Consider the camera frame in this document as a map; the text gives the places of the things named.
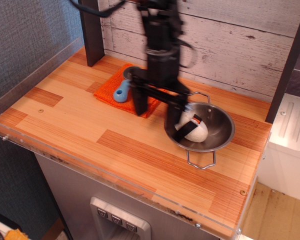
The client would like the orange knitted cloth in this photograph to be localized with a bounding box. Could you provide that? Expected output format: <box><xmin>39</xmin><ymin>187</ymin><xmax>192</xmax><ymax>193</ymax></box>
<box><xmin>93</xmin><ymin>63</ymin><xmax>161</xmax><ymax>119</ymax></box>

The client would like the clear acrylic table guard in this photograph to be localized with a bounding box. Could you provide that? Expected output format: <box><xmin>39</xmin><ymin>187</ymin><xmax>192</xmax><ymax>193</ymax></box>
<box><xmin>0</xmin><ymin>38</ymin><xmax>271</xmax><ymax>231</ymax></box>

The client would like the dark right post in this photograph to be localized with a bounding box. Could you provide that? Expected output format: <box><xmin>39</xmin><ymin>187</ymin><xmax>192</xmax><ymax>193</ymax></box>
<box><xmin>265</xmin><ymin>23</ymin><xmax>300</xmax><ymax>124</ymax></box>

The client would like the white plush rice ball brush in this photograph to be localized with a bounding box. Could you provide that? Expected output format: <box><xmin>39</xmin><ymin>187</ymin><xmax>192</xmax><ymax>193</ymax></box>
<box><xmin>173</xmin><ymin>111</ymin><xmax>208</xmax><ymax>143</ymax></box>

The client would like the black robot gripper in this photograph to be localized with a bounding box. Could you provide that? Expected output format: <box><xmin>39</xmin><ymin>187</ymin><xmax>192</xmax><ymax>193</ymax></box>
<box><xmin>130</xmin><ymin>48</ymin><xmax>190</xmax><ymax>131</ymax></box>

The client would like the silver cabinet with dispenser panel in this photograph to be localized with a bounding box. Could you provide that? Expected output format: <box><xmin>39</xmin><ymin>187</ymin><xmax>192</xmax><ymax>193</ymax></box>
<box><xmin>36</xmin><ymin>154</ymin><xmax>237</xmax><ymax>240</ymax></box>

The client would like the stainless steel bowl with handles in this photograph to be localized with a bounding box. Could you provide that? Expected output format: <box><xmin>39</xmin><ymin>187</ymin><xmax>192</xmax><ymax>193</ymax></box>
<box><xmin>164</xmin><ymin>91</ymin><xmax>235</xmax><ymax>170</ymax></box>

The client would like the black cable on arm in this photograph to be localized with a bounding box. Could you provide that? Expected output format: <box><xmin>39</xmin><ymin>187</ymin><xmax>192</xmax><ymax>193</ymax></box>
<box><xmin>69</xmin><ymin>0</ymin><xmax>198</xmax><ymax>69</ymax></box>

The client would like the blue and grey scoop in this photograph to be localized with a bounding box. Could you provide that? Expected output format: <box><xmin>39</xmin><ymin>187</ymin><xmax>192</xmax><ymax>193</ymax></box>
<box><xmin>113</xmin><ymin>66</ymin><xmax>140</xmax><ymax>103</ymax></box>

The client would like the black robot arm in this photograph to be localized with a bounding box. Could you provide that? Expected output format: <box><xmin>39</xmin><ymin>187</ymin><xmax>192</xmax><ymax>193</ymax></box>
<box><xmin>130</xmin><ymin>0</ymin><xmax>190</xmax><ymax>128</ymax></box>

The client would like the yellow object bottom left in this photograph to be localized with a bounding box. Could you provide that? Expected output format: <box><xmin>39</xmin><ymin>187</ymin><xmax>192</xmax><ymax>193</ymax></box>
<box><xmin>4</xmin><ymin>229</ymin><xmax>29</xmax><ymax>240</ymax></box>

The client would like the white plastic cabinet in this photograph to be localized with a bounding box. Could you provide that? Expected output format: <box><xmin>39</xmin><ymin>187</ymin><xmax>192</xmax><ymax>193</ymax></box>
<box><xmin>257</xmin><ymin>94</ymin><xmax>300</xmax><ymax>200</ymax></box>

